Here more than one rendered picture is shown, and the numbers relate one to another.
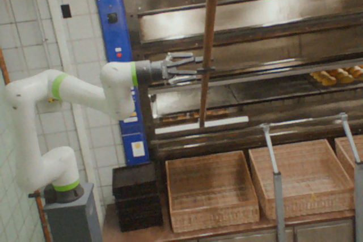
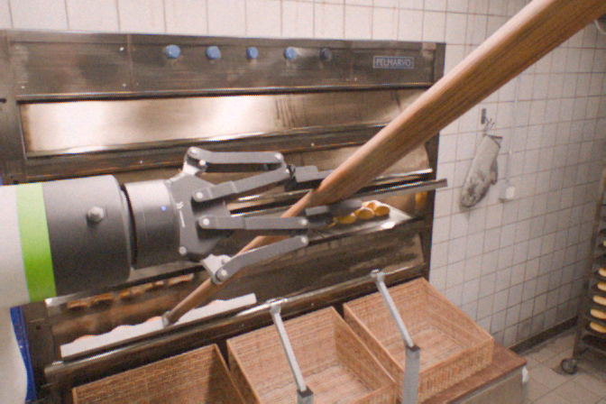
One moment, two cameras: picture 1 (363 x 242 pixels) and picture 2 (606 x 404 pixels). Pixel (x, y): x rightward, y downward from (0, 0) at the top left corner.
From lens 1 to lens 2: 1.34 m
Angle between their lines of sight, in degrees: 29
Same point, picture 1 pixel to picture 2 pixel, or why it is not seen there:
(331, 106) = (337, 258)
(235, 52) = (208, 178)
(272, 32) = (266, 148)
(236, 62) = not seen: hidden behind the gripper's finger
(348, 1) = (362, 111)
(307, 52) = not seen: hidden behind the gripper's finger
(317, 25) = (325, 141)
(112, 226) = not seen: outside the picture
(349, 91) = (360, 235)
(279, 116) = (271, 279)
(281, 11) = (279, 114)
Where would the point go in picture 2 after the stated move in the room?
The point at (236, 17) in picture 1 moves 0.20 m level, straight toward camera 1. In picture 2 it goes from (213, 119) to (224, 125)
